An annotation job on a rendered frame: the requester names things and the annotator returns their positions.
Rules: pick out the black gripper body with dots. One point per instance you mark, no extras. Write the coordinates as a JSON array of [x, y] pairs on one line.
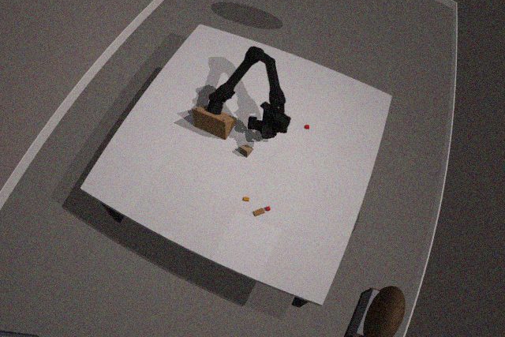
[[254, 124]]

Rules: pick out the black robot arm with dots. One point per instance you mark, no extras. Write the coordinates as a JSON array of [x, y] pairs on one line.
[[273, 111]]

